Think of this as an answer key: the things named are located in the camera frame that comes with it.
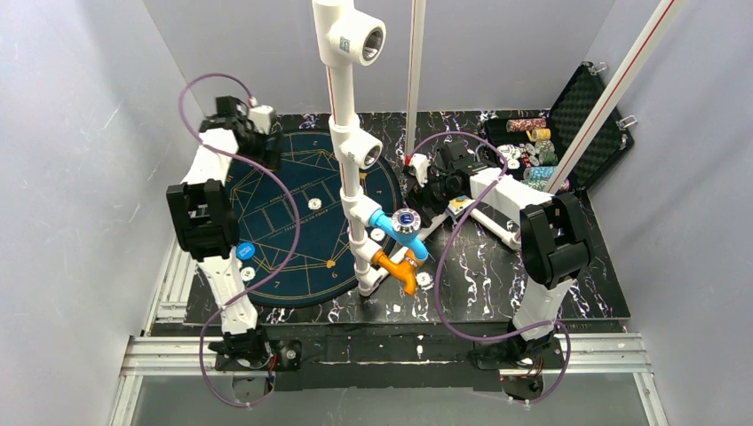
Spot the light blue 10 chip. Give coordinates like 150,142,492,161
307,198,322,211

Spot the blue button chip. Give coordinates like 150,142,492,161
235,241,256,261

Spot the grey white poker chip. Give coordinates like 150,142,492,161
240,267,256,282

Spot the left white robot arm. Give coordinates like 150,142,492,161
166,96,283,335

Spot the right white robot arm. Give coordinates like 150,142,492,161
403,142,594,343

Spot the loose white chips pile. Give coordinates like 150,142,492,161
497,144,538,170

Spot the blue pipe valve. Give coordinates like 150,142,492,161
368,208,429,262

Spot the red chip row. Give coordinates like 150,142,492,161
505,117,547,132

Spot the light blue chip row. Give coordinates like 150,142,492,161
523,166,557,181

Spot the black chip case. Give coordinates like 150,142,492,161
483,61,635,192

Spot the green pink chip row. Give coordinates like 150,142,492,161
522,179,571,194

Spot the yellow chip stack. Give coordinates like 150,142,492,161
529,128,551,141

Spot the green chip stack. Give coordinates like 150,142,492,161
535,140,559,167

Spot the orange pipe valve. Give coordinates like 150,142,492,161
371,249,424,296

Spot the dark blue 5 chip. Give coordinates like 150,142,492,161
416,272,434,291

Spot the round blue poker mat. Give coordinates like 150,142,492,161
223,130,403,309

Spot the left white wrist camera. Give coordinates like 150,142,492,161
248,105,278,135

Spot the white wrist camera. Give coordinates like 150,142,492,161
248,105,278,135
407,154,431,187

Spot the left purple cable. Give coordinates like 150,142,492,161
178,73,302,409

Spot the purple cable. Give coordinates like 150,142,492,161
178,73,302,409
404,130,573,405

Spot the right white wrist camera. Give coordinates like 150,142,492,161
407,154,431,187

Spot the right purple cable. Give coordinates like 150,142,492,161
404,130,573,405

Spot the white PVC pipe frame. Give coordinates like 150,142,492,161
312,1,686,296

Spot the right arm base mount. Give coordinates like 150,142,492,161
468,333,569,403

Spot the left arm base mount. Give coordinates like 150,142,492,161
208,329,303,372

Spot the aluminium frame rail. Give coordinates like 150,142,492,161
111,201,667,425

